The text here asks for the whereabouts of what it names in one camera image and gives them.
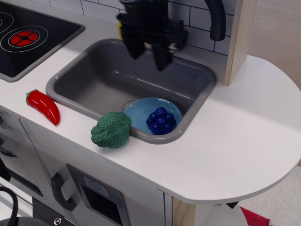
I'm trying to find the blue toy blueberries cluster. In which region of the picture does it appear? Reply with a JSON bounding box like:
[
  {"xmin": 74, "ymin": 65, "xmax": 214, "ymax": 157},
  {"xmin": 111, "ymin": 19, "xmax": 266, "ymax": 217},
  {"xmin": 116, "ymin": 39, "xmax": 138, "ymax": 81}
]
[{"xmin": 146, "ymin": 107, "xmax": 176, "ymax": 135}]

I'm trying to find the yellow toy bell pepper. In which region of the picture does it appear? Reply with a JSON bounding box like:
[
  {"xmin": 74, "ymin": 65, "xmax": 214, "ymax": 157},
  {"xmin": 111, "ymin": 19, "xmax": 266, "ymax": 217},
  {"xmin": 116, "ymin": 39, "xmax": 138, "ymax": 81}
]
[{"xmin": 117, "ymin": 22, "xmax": 123, "ymax": 40}]

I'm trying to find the black toy faucet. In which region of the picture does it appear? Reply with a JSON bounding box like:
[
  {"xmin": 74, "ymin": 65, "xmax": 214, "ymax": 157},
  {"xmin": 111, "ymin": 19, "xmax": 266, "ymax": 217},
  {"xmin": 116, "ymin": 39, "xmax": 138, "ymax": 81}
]
[{"xmin": 168, "ymin": 0, "xmax": 227, "ymax": 49}]

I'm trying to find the wooden side panel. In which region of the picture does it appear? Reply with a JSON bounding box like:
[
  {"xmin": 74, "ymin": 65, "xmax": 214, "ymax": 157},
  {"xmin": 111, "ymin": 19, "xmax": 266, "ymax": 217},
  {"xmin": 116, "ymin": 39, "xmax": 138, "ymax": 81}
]
[{"xmin": 224, "ymin": 0, "xmax": 259, "ymax": 86}]

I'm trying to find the black braided cable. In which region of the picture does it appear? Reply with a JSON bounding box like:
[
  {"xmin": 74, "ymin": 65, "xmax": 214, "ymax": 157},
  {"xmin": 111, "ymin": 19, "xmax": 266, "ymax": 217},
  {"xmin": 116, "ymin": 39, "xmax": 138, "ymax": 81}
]
[{"xmin": 0, "ymin": 186, "xmax": 19, "ymax": 226}]

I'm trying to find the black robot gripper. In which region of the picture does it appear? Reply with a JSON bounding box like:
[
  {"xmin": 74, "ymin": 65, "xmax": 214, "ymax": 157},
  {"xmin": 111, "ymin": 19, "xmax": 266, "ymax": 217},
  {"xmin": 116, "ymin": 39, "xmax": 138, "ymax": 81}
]
[{"xmin": 117, "ymin": 0, "xmax": 177, "ymax": 71}]

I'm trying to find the green toy broccoli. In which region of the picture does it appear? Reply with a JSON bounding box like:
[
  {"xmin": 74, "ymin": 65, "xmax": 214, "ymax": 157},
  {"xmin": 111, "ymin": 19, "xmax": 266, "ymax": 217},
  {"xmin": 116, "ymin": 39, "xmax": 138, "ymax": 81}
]
[{"xmin": 91, "ymin": 112, "xmax": 132, "ymax": 148}]

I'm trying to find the grey plastic sink basin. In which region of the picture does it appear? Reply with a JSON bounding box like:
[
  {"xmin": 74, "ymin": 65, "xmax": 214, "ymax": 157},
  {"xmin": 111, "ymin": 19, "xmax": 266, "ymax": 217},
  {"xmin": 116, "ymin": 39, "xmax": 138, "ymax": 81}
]
[{"xmin": 46, "ymin": 39, "xmax": 216, "ymax": 144}]

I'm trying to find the red toy chili pepper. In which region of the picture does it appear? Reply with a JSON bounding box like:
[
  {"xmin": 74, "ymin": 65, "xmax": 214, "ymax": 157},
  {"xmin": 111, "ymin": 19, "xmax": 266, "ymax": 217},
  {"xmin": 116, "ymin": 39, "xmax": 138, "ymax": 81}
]
[{"xmin": 26, "ymin": 89, "xmax": 60, "ymax": 126}]

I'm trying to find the black toy stove top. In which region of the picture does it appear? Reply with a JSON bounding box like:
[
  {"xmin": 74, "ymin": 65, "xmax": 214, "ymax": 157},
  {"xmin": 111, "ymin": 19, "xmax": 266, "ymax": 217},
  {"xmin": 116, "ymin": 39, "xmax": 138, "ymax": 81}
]
[{"xmin": 0, "ymin": 2, "xmax": 85, "ymax": 82}]

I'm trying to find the light blue plate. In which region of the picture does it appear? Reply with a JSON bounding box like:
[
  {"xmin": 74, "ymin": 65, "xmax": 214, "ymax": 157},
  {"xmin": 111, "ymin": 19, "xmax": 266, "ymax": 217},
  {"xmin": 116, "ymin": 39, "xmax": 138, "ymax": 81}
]
[{"xmin": 124, "ymin": 97, "xmax": 182, "ymax": 135}]

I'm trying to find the black oven door handle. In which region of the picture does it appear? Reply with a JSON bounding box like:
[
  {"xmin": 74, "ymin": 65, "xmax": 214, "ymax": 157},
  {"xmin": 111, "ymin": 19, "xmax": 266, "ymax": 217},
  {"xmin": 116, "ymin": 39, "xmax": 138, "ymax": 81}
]
[{"xmin": 51, "ymin": 173, "xmax": 77, "ymax": 211}]

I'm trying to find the red cloth on floor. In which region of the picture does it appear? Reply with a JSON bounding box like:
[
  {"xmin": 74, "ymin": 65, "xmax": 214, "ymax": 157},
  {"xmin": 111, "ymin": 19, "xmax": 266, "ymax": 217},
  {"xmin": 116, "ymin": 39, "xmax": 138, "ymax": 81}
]
[{"xmin": 240, "ymin": 207, "xmax": 270, "ymax": 226}]

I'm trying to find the grey oven door panel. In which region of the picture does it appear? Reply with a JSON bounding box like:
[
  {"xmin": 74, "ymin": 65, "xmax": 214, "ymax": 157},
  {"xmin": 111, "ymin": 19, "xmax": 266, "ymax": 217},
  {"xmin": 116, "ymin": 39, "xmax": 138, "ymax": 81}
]
[{"xmin": 66, "ymin": 164, "xmax": 131, "ymax": 226}]

